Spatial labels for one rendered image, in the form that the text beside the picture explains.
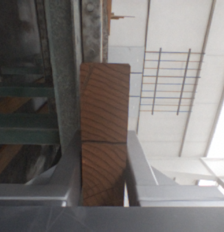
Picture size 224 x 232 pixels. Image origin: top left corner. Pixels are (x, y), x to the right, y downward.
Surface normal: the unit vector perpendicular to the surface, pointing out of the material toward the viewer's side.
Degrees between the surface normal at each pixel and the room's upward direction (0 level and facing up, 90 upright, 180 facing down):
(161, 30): 93
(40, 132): 90
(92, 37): 90
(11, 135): 90
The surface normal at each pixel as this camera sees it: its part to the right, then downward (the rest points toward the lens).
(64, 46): 0.01, 0.40
